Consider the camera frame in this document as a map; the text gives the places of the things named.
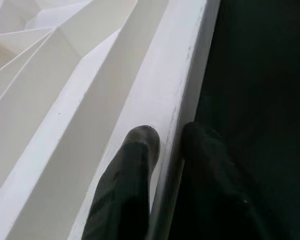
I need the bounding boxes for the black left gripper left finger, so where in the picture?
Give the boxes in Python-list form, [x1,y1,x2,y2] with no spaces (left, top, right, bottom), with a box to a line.
[81,124,161,240]

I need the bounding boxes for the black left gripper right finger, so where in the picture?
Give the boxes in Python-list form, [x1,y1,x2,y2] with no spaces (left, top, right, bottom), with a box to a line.
[173,121,267,240]

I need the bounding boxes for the white plastic children table top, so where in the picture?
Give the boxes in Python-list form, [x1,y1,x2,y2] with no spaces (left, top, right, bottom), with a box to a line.
[0,0,222,240]

